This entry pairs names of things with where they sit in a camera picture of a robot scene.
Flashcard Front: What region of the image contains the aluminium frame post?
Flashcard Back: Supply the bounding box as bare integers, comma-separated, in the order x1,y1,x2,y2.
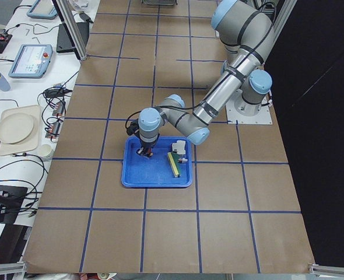
52,0,87,61

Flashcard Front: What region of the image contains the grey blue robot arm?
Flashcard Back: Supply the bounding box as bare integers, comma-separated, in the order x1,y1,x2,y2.
126,1,275,158

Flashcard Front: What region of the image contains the beige round plate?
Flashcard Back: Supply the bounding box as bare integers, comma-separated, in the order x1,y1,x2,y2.
0,113,34,144

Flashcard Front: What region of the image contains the black laptop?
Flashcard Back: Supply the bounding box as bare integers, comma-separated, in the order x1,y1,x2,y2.
55,20,90,54

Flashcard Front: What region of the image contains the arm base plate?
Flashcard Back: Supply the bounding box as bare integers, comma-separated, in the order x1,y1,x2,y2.
226,93,273,125

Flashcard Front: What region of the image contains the teach pendant with red button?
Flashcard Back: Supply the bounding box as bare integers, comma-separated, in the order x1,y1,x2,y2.
8,44,53,79

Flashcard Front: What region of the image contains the blue plastic tray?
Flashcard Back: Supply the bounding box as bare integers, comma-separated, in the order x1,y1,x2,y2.
121,136,192,188

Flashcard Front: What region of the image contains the white grey electrical component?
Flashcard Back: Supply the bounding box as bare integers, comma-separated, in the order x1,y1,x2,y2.
171,140,188,163

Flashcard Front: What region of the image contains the white paper cup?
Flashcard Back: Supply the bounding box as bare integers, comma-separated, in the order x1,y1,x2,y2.
37,144,54,161

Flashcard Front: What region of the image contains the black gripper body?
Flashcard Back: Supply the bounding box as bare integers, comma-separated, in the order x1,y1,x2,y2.
136,140,157,156

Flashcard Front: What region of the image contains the yellow green sponge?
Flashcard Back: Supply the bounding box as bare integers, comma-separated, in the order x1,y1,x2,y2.
167,152,181,177

